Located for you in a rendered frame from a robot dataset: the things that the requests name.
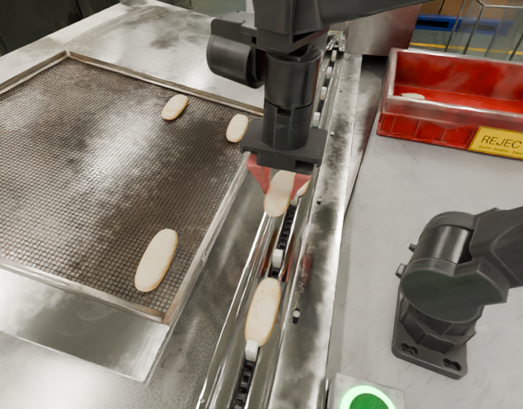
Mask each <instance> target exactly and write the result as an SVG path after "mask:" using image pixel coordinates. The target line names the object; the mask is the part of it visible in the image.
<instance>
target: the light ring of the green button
mask: <svg viewBox="0 0 523 409"><path fill-rule="evenodd" d="M361 393H371V394H375V395H377V396H379V397H380V398H382V399H383V400H384V401H385V402H386V404H387V405H388V407H389V409H395V407H394V406H393V404H392V402H391V401H390V400H389V399H388V397H386V396H385V395H384V394H383V393H381V392H380V391H379V390H377V389H375V388H372V387H370V386H358V387H355V388H353V389H351V390H350V391H349V392H348V393H347V394H346V395H345V397H344V398H343V400H342V402H341V408H340V409H348V407H349V403H350V401H351V400H352V398H354V397H355V396H356V395H359V394H361Z"/></svg>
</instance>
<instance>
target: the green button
mask: <svg viewBox="0 0 523 409"><path fill-rule="evenodd" d="M349 409H389V407H388V405H387V404H386V402H385V401H384V400H383V399H382V398H380V397H379V396H377V395H375V394H371V393H361V394H359V395H357V396H356V397H355V398H354V399H353V400H352V402H351V403H350V405H349Z"/></svg>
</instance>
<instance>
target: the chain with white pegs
mask: <svg viewBox="0 0 523 409"><path fill-rule="evenodd" d="M338 50H339V48H338V47H335V49H334V50H333V51H332V60H331V62H330V66H329V67H328V71H327V77H326V80H325V83H324V86H323V87H322V89H321V95H320V100H319V105H318V108H317V111H316V112H315V113H314V119H313V125H312V127H314V128H318V126H319V121H320V118H321V114H322V111H323V107H324V102H325V99H326V96H327V92H328V86H329V84H330V80H331V77H332V71H333V68H334V65H335V61H336V58H337V52H338ZM298 195H299V190H298V192H297V194H296V196H295V197H294V199H293V200H291V201H290V204H289V209H288V213H287V215H286V219H285V224H284V226H283V230H282V232H281V237H280V241H279V243H278V247H277V249H274V253H273V255H272V268H271V272H270V274H269V277H270V278H274V279H276V280H277V281H278V278H279V275H280V272H281V266H282V262H283V260H284V256H285V250H286V248H287V244H288V241H289V236H290V232H291V229H292V225H293V222H294V217H295V213H296V210H297V207H298V202H299V198H300V196H298ZM291 209H292V210H291ZM289 214H291V215H293V216H291V215H289ZM288 219H289V220H292V221H289V220H288ZM287 225H290V226H287ZM285 230H288V231H285ZM283 235H285V236H287V237H283ZM281 241H284V242H286V243H282V242H281ZM280 247H282V248H284V249H281V248H280ZM272 273H277V276H276V275H273V274H272ZM260 347H261V346H260ZM260 347H258V343H257V342H254V341H251V340H248V341H247V344H246V349H245V352H246V359H245V362H244V365H243V368H242V373H241V379H239V383H238V388H237V390H236V393H235V396H234V403H233V404H232V407H231V409H245V406H244V404H245V405H246V400H247V396H248V393H249V390H250V387H251V381H252V377H253V375H254V371H255V366H256V360H257V359H258V356H259V350H260ZM246 366H247V367H251V368H252V370H251V372H249V371H247V370H245V368H246ZM244 377H246V378H249V381H248V383H247V382H244V381H242V379H243V378H244ZM240 389H244V390H246V391H247V393H245V394H240V393H239V392H238V390H240ZM237 400H238V401H241V402H243V403H242V406H241V407H240V406H237V405H236V402H237Z"/></svg>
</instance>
